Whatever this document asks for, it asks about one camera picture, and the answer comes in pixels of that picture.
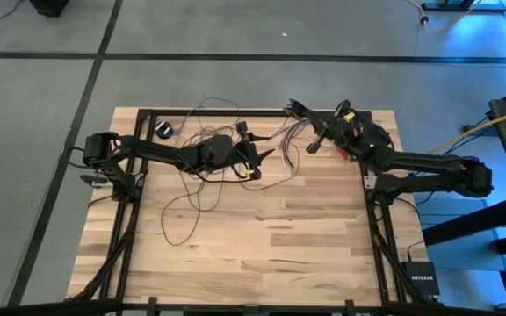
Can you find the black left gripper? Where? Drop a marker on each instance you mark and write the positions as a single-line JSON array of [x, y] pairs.
[[222, 153]]

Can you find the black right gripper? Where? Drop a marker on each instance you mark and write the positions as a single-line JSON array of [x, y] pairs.
[[358, 136]]

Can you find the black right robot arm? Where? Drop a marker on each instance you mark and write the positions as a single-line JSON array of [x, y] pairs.
[[428, 169]]

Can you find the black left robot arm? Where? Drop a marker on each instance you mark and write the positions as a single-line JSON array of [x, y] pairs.
[[147, 151]]

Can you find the red tape dispenser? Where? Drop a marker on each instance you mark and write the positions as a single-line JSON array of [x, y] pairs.
[[345, 153]]

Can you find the blue round device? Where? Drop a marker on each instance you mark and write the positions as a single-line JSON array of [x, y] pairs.
[[164, 130]]

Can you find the black stand base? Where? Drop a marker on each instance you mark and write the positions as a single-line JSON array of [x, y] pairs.
[[459, 6]]

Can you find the black Netgear network switch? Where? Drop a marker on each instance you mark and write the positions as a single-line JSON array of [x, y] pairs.
[[421, 278]]

